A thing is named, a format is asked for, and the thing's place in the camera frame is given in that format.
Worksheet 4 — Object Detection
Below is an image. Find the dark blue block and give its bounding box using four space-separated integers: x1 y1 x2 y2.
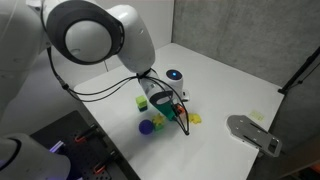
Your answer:
138 106 148 112

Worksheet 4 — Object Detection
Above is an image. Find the lime green cube block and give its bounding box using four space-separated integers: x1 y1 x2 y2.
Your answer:
136 95 147 108

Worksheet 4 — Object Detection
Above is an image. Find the black pegboard with clamps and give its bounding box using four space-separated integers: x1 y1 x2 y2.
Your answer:
31 111 140 180

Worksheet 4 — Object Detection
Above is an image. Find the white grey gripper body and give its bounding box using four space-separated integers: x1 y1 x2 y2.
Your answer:
139 78 173 108

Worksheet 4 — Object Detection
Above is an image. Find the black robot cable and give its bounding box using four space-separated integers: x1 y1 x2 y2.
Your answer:
40 6 191 136

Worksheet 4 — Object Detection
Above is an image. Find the small green block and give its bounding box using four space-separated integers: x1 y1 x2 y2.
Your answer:
154 124 164 131

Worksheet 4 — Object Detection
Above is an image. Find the yellow sticky note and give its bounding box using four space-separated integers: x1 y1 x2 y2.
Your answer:
249 110 264 121

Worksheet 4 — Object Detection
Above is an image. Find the yellow bear toy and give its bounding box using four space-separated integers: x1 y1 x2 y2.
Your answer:
188 114 202 124

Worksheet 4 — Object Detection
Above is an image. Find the purple spiky ball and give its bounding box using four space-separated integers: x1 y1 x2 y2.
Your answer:
139 120 154 135

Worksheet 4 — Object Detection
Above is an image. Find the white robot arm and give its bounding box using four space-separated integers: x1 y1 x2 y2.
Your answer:
0 0 189 180

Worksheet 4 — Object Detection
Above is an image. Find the black tripod stand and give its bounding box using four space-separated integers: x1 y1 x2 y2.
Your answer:
278 46 320 95

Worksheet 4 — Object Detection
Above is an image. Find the yellow spiky toy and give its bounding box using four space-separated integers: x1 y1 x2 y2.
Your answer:
152 113 165 125

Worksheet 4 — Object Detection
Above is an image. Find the grey metal mounting plate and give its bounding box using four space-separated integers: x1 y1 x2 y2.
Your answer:
226 115 282 157

